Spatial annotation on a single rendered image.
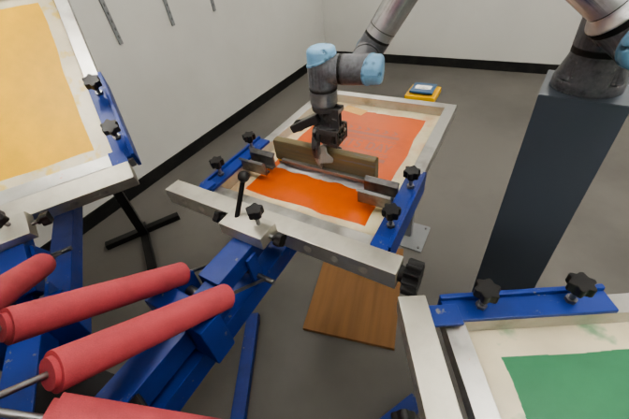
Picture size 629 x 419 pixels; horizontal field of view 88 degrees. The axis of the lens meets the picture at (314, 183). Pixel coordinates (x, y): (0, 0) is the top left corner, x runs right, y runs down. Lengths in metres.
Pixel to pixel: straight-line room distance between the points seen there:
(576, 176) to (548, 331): 0.47
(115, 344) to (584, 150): 1.06
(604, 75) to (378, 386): 1.37
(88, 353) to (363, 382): 1.33
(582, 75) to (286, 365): 1.54
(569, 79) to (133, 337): 1.04
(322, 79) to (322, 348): 1.29
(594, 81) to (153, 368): 1.09
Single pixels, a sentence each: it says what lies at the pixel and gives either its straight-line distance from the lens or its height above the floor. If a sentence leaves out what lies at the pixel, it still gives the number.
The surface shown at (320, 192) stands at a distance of 0.99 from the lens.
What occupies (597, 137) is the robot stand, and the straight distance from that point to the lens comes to 1.05.
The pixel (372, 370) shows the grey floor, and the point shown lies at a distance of 1.71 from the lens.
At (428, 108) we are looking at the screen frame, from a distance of 1.38.
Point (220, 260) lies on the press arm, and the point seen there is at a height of 1.04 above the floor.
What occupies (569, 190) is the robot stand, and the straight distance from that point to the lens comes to 1.14.
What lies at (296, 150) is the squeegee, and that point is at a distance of 1.05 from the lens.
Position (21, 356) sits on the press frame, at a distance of 0.88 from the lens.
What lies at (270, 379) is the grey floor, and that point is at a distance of 1.74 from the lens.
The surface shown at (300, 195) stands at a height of 0.95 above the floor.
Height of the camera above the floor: 1.59
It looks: 38 degrees down
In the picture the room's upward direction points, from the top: 8 degrees counter-clockwise
